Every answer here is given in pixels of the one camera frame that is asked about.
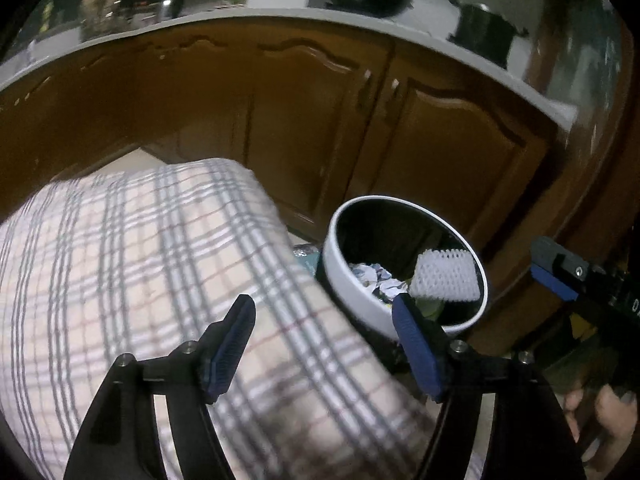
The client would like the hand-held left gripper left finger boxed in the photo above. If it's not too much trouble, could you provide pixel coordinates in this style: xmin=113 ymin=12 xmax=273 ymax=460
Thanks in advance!
xmin=62 ymin=294 xmax=257 ymax=480

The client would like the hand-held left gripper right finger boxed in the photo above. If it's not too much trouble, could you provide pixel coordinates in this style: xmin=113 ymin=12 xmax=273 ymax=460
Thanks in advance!
xmin=391 ymin=292 xmax=586 ymax=480

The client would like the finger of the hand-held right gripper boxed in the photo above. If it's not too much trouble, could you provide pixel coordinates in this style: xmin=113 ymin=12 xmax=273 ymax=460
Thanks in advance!
xmin=530 ymin=236 xmax=596 ymax=307

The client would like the green snack wrapper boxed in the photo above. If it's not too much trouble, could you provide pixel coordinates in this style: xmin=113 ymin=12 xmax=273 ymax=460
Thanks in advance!
xmin=400 ymin=296 xmax=448 ymax=318

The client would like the white foam net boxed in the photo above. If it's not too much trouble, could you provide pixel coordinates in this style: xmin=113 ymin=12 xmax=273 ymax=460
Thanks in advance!
xmin=409 ymin=247 xmax=480 ymax=303

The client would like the white blue wrapper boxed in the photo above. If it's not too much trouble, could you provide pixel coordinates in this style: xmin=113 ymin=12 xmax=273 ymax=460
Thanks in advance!
xmin=348 ymin=261 xmax=408 ymax=303

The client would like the white round bin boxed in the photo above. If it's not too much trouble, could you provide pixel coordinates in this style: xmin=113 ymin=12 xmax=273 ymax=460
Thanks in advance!
xmin=320 ymin=195 xmax=488 ymax=338

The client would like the person's right hand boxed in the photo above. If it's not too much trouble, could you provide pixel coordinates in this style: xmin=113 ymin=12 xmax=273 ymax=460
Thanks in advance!
xmin=564 ymin=377 xmax=640 ymax=466

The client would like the plaid blanket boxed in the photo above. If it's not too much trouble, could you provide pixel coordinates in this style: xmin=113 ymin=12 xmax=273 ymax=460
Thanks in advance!
xmin=0 ymin=158 xmax=481 ymax=480

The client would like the wooden kitchen cabinet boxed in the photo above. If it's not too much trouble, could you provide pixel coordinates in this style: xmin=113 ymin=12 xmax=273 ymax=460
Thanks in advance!
xmin=0 ymin=15 xmax=576 ymax=311

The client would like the black pot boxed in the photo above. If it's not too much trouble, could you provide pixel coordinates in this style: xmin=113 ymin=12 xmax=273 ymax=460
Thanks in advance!
xmin=446 ymin=0 xmax=530 ymax=68

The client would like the white countertop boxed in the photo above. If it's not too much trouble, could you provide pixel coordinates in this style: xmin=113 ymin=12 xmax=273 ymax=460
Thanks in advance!
xmin=0 ymin=5 xmax=576 ymax=128

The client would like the steel kettle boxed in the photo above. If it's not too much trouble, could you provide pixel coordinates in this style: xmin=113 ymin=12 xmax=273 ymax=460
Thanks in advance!
xmin=157 ymin=0 xmax=184 ymax=23

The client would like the brown spice rack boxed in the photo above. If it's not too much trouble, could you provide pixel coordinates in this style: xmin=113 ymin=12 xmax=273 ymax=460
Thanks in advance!
xmin=80 ymin=0 xmax=126 ymax=31

